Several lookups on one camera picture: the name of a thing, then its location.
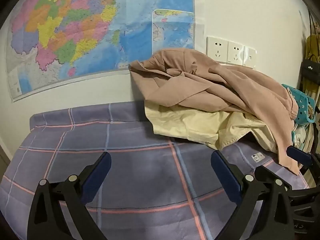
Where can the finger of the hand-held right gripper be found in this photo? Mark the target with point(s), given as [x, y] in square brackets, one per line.
[267, 173]
[300, 155]

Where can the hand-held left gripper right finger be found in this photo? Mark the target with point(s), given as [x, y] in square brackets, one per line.
[225, 175]

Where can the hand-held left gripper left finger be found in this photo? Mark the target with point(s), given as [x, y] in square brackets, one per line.
[97, 172]

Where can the pink jacket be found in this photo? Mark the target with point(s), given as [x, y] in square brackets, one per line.
[225, 90]

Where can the light striped cloth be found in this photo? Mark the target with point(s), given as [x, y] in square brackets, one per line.
[300, 135]

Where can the purple plaid bed sheet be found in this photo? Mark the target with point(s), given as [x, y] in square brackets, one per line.
[137, 175]

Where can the teal perforated basket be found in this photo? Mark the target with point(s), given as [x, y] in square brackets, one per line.
[303, 106]

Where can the cream jacket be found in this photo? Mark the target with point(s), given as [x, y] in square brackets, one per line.
[195, 125]

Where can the black handbag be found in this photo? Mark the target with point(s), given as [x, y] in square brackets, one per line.
[311, 71]

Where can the yellow hanging garment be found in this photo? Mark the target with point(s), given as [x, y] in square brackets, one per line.
[312, 45]

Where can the white wall switch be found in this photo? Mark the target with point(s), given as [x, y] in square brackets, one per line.
[250, 57]

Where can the white wall socket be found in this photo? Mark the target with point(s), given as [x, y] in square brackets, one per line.
[235, 52]
[217, 48]

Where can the colourful wall map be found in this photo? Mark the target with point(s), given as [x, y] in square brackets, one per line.
[75, 30]

